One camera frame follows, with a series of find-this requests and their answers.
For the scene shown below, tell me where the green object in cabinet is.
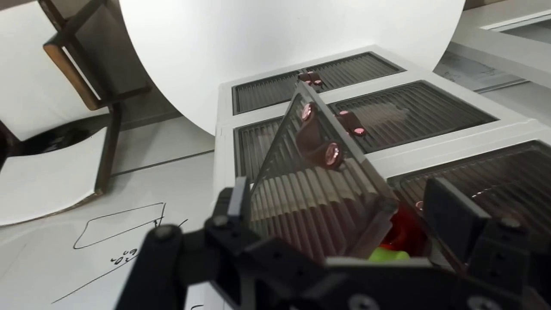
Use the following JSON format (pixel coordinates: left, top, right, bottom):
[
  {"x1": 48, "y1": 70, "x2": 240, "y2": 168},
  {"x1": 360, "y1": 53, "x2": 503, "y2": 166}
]
[{"x1": 369, "y1": 247, "x2": 414, "y2": 268}]

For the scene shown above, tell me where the white three-tier cabinet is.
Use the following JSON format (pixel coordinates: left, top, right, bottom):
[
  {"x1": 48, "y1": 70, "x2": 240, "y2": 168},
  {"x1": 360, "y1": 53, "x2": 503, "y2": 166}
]
[{"x1": 214, "y1": 46, "x2": 551, "y2": 310}]

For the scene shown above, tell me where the wooden chair white seat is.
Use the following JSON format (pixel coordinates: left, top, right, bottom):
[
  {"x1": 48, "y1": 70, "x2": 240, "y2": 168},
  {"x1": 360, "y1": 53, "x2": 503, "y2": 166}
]
[{"x1": 0, "y1": 0, "x2": 126, "y2": 230}]

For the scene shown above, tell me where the red object in cabinet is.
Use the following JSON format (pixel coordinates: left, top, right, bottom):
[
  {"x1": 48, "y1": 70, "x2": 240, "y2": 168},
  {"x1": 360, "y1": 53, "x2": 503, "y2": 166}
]
[{"x1": 379, "y1": 206, "x2": 427, "y2": 256}]

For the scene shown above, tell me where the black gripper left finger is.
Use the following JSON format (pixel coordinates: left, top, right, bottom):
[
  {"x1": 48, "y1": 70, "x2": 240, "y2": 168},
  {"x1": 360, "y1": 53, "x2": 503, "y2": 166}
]
[{"x1": 207, "y1": 177, "x2": 272, "y2": 251}]

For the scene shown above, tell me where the large white whiteboard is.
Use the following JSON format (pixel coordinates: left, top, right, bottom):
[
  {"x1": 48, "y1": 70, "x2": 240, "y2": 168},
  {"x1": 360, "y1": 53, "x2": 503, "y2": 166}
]
[{"x1": 0, "y1": 151, "x2": 233, "y2": 310}]

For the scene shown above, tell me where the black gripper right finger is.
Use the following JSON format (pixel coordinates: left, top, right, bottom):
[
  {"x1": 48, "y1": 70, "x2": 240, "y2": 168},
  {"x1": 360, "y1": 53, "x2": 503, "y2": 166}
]
[{"x1": 422, "y1": 178, "x2": 534, "y2": 278}]

